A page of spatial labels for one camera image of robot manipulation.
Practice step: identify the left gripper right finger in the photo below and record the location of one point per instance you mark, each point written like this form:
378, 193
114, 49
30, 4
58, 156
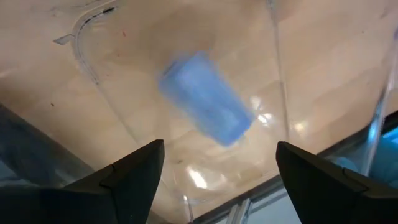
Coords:
326, 199

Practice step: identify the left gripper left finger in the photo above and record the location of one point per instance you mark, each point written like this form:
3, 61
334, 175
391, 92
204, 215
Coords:
124, 199

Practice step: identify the lavender wall charger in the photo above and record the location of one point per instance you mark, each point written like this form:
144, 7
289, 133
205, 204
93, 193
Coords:
205, 99

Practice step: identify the clear plastic bin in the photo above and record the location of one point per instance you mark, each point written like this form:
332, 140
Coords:
140, 62

